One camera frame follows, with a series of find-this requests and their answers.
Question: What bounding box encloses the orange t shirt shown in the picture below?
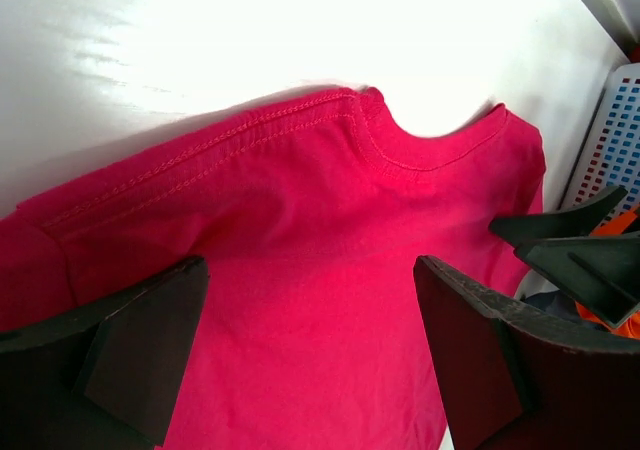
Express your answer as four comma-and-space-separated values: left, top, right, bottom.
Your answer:
575, 206, 639, 340

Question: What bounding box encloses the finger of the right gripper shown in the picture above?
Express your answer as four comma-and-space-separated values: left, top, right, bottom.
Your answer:
514, 232, 639, 328
489, 185, 627, 243

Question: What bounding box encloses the crimson t shirt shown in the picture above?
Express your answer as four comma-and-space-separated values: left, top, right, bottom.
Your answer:
1, 88, 545, 449

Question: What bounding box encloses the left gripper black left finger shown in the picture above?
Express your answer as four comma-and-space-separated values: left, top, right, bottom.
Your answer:
1, 257, 209, 450

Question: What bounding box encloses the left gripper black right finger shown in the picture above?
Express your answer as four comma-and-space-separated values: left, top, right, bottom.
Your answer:
414, 256, 639, 449

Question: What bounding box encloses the white plastic basket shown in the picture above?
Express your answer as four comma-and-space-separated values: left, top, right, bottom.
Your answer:
561, 63, 640, 218

